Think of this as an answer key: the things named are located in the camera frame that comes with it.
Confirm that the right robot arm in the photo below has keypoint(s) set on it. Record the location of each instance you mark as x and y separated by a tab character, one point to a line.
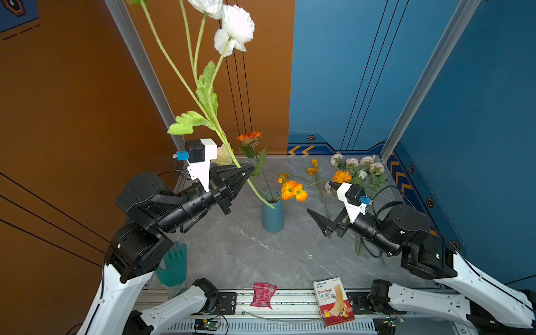
477	300

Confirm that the green circuit board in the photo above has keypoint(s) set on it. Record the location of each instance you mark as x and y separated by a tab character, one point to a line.
394	320
206	326

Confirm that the yellow rose flower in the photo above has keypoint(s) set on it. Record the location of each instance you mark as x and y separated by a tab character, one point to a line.
342	176

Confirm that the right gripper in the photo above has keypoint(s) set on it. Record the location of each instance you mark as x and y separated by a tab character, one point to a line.
327	226

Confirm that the pink rose spray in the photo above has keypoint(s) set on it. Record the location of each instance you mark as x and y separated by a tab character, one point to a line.
368	172

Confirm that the red bandage box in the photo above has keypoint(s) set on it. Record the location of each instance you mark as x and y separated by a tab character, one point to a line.
333	302

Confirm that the green rubber glove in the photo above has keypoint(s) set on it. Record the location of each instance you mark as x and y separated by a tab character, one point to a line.
175	261

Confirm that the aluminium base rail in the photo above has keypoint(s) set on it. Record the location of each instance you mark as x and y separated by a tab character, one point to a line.
297	312

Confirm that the pink carnation spray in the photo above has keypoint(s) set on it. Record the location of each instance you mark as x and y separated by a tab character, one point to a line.
360	244

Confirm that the teal ceramic vase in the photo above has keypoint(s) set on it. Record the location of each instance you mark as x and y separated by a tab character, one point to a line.
273	218

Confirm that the orange gerbera flower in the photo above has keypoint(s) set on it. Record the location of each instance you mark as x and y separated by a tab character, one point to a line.
248	146

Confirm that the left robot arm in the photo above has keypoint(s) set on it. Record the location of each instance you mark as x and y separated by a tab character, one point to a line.
152	211

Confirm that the right green circuit board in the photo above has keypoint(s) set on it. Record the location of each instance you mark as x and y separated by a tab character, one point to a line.
394	320

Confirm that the left green circuit board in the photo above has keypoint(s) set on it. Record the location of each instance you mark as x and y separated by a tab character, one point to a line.
206	326

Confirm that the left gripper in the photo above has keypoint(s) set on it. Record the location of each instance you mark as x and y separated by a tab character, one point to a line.
228	175

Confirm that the pink snack packet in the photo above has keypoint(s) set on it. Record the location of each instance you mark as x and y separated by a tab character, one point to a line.
262	295

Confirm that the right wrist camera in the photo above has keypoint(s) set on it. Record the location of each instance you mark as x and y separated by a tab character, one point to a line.
353	197

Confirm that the yellow orange poppy spray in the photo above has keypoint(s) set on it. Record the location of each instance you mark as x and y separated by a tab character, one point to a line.
296	187

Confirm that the white rose flower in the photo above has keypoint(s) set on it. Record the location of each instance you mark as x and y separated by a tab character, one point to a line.
223	157

